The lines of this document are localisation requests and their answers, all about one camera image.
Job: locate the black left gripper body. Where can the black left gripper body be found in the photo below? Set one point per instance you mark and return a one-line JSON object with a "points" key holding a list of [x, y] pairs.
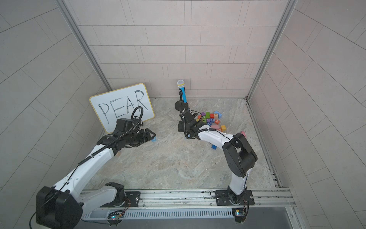
{"points": [[136, 139]]}

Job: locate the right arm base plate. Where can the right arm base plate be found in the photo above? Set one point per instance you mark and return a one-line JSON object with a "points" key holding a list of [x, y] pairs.
{"points": [[229, 198]]}

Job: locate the aluminium mounting rail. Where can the aluminium mounting rail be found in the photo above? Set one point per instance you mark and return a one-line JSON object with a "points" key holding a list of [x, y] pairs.
{"points": [[179, 198]]}

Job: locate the blue toy microphone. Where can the blue toy microphone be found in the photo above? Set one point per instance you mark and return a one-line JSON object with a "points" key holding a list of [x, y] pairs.
{"points": [[182, 93]]}

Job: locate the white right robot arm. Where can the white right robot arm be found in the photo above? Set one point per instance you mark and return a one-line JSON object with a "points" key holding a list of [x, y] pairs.
{"points": [[240, 156]]}

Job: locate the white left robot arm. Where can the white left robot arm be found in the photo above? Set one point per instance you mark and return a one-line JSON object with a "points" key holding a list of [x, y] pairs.
{"points": [[63, 205]]}

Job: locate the circuit board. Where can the circuit board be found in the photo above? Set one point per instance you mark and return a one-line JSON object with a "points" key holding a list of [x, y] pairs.
{"points": [[239, 215], [114, 218]]}

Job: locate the right circuit board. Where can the right circuit board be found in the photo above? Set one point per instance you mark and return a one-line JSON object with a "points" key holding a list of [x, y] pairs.
{"points": [[239, 215]]}

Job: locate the black microphone stand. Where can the black microphone stand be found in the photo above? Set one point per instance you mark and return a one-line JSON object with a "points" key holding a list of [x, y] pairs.
{"points": [[181, 106]]}

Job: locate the left circuit board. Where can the left circuit board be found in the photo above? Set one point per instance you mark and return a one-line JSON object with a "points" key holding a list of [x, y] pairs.
{"points": [[114, 218]]}

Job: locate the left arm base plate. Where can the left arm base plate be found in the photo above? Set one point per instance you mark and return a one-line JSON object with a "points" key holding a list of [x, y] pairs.
{"points": [[128, 199]]}

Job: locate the light blue arch block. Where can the light blue arch block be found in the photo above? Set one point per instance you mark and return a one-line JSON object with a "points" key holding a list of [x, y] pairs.
{"points": [[217, 114]]}

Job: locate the whiteboard with PEAR text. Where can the whiteboard with PEAR text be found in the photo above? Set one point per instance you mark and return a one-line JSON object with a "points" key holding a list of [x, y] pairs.
{"points": [[121, 103]]}

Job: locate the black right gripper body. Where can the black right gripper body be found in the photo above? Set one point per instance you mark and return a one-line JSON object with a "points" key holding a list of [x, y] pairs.
{"points": [[184, 127]]}

